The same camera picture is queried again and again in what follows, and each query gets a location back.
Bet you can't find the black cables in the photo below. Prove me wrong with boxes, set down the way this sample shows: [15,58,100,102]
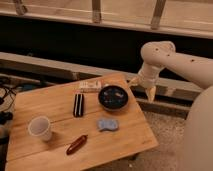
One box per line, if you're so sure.
[0,77,18,141]

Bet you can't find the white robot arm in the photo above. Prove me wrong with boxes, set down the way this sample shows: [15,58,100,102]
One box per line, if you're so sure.
[129,41,213,171]

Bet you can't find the brown sausage-shaped object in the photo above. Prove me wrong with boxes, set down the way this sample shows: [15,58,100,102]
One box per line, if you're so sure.
[66,135,88,155]

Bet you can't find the dark round bowl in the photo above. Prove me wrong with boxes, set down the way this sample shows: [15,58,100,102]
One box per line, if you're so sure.
[98,85,129,110]

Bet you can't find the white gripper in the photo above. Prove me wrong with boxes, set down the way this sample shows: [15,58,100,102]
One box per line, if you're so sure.
[128,63,163,102]

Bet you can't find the black striped rectangular block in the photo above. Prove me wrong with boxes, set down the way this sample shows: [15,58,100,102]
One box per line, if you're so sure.
[73,94,84,117]

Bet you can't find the white ceramic cup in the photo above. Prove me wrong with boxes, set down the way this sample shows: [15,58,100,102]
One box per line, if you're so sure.
[28,116,52,141]

